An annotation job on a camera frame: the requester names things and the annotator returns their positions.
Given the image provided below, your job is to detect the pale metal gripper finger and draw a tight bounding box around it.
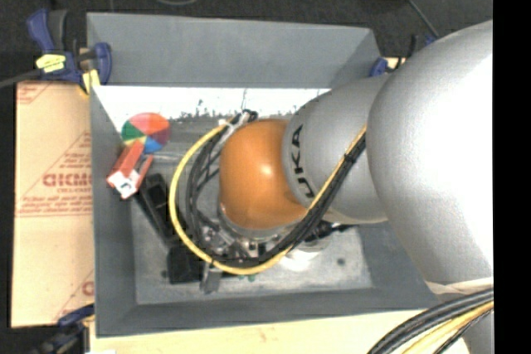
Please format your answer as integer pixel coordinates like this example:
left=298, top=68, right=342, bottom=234
left=200, top=262, right=222, bottom=295

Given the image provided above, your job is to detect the black block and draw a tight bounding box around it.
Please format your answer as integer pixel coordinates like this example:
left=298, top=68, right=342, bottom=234
left=166, top=245, right=205, bottom=284

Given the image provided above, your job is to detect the long black tray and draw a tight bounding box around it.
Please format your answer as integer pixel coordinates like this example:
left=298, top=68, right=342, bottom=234
left=138, top=172, right=177, bottom=242

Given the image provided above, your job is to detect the red and white box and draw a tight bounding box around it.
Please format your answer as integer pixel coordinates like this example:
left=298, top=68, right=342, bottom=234
left=105, top=142, right=155, bottom=201

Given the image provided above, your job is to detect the multicoloured ball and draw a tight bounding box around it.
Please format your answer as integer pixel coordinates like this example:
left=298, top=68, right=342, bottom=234
left=120, top=112, right=172, bottom=157

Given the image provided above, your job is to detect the brown cardboard board red print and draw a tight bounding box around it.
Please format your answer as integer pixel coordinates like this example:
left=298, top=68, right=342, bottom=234
left=9, top=80, right=96, bottom=329

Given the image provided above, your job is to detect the grey metal bin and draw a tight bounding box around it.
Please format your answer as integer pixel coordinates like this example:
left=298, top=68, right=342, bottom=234
left=85, top=12, right=441, bottom=337

